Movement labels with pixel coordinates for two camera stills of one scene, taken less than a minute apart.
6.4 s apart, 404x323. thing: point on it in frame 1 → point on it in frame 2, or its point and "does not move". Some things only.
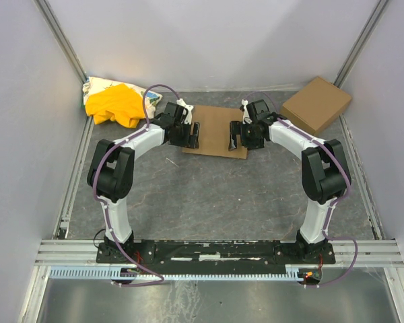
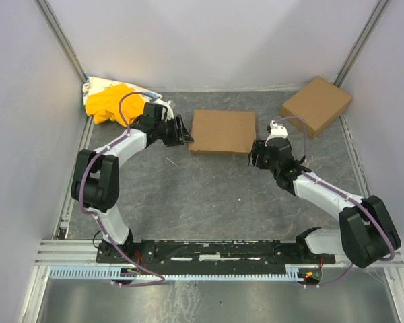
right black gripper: (237, 135) → (260, 155)
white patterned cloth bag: (94, 83) does not move
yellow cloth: (122, 103) does not move
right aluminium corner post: (360, 43) does not move
